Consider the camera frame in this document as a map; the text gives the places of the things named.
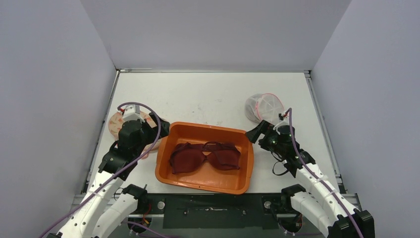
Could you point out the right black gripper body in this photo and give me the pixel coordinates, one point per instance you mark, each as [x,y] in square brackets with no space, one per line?
[260,133]

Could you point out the white mesh laundry bag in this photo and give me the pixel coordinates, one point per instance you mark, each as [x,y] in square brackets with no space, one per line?
[265,106]

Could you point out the floral padded bra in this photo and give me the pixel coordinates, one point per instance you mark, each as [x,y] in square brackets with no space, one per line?
[115,125]

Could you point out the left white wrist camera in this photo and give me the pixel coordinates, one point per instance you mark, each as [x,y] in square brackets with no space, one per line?
[131,112]

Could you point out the dark red bra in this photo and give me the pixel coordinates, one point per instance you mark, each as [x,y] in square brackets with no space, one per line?
[187,157]

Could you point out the orange plastic tub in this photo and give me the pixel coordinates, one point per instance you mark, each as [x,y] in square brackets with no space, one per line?
[206,177]

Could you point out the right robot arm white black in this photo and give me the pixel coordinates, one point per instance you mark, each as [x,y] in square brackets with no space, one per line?
[314,196]

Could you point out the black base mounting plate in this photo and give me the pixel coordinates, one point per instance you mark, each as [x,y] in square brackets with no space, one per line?
[218,211]

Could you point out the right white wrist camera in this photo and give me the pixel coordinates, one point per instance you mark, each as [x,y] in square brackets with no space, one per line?
[282,121]

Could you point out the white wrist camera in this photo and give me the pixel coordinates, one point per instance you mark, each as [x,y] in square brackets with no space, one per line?
[131,112]
[282,121]

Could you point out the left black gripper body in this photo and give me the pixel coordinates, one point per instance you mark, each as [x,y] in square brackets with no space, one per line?
[148,135]

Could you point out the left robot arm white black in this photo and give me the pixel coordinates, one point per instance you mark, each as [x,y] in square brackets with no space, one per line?
[90,219]

